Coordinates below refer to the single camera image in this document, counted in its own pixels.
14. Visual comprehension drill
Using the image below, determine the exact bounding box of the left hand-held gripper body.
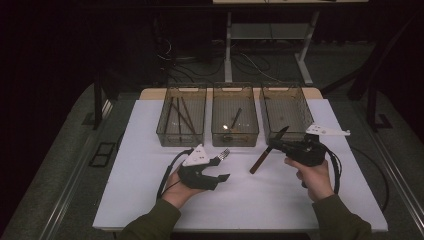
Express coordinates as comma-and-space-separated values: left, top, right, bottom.
177, 143, 218, 192

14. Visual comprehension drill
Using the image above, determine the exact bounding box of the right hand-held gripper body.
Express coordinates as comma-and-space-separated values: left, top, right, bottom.
285, 124, 352, 168

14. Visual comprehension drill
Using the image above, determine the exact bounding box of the wooden-handled steel fork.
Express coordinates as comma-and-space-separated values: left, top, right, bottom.
215, 148, 232, 162

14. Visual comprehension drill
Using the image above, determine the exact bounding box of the clear brown plastic bin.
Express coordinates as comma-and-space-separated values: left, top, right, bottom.
155, 83, 208, 148
259, 82, 319, 146
210, 82, 260, 148

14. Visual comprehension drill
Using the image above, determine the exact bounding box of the steel spoon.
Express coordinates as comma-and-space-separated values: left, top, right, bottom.
222, 107, 244, 133

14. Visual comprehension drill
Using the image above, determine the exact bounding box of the dark brown chopstick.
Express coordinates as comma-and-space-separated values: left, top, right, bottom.
163, 98, 174, 135
180, 97, 197, 131
172, 103, 199, 135
176, 97, 183, 141

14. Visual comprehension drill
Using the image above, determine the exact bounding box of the person's left hand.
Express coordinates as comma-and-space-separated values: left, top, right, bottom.
161, 166, 205, 210

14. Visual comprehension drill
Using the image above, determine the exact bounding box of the person's right hand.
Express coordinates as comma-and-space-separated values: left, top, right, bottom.
284, 157, 336, 203

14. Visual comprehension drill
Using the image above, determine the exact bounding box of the white table mat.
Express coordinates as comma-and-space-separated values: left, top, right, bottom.
92, 98, 389, 233

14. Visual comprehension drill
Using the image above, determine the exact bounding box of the black metal stand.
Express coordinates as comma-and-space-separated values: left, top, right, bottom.
321, 13, 424, 133
81, 71, 121, 131

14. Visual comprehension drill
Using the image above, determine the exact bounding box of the left hand-held gripper black cable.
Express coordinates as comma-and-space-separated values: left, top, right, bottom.
156, 148, 195, 201

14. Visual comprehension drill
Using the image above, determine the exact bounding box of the hand-held gripper black cable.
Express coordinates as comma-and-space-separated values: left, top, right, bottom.
156, 148, 195, 201
321, 146, 343, 195

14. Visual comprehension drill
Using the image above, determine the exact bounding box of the right hand-held gripper black cable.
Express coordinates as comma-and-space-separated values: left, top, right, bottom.
321, 146, 343, 195

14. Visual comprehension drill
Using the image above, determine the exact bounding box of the long thin black cable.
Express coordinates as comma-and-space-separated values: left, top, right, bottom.
349, 145, 392, 216

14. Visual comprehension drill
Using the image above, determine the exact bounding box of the aluminium rail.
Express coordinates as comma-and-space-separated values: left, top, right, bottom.
369, 129, 424, 231
39, 99, 114, 240

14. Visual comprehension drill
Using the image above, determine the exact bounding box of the tangle of floor cables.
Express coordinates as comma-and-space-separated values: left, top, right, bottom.
156, 36, 284, 84

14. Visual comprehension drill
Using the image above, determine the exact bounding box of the white metal desk frame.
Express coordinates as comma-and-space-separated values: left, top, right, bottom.
212, 0, 369, 86

